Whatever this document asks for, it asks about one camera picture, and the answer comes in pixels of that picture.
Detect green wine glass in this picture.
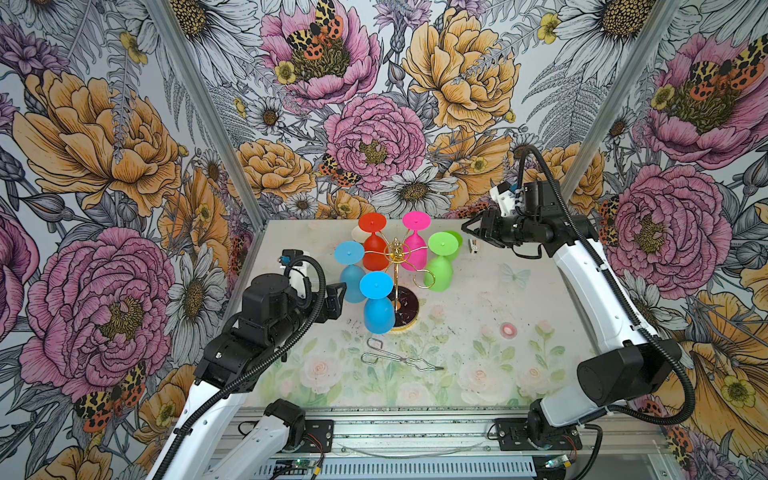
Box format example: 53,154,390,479
448,230,463,262
424,232,459,292

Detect blue wine glass rear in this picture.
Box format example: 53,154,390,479
334,241,366,304

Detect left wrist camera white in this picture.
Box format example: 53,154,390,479
278,249,311,291

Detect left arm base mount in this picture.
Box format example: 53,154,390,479
248,418,335,454

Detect gold wire glass rack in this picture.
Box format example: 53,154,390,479
387,238,426,333

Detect red wine glass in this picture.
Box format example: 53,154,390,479
358,213,390,271

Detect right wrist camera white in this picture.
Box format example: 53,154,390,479
489,181,523,217

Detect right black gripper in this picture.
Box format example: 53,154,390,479
462,208,541,249

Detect blue wine glass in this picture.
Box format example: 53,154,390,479
360,271,395,335
334,241,366,304

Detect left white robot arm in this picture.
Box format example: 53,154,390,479
148,250,347,479

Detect pink wine glass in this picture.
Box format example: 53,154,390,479
402,211,431,272

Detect green wine glass front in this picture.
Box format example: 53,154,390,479
448,230,463,262

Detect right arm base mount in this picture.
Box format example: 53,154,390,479
486,418,583,452

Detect blue wine glass front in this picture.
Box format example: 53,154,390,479
360,271,395,335

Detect brown paper cup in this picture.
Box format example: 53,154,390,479
351,225,369,244

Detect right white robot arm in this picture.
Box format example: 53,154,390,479
462,144,696,448

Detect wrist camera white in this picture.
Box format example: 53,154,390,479
489,181,523,217
278,249,311,291

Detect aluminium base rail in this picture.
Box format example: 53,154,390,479
155,404,637,480

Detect metal wire tongs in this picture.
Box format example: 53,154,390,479
360,337,444,372

